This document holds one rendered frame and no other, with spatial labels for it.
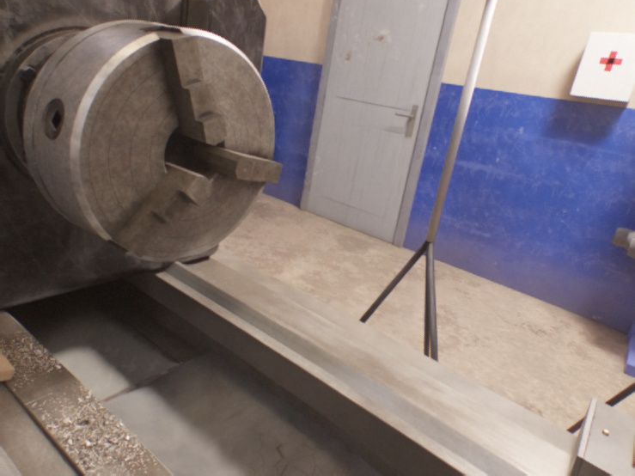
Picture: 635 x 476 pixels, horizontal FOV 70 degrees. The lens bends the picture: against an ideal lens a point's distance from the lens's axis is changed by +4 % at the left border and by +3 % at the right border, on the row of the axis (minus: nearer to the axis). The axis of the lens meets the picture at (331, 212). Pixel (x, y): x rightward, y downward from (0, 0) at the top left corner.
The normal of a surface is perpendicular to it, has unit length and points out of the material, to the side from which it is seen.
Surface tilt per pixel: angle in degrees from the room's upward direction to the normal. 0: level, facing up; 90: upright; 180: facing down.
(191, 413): 13
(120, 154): 90
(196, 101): 90
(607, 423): 0
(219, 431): 4
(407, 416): 48
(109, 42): 39
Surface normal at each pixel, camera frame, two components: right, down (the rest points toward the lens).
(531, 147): -0.58, 0.12
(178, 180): -0.33, -0.53
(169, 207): 0.79, 0.29
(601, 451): 0.17, -0.95
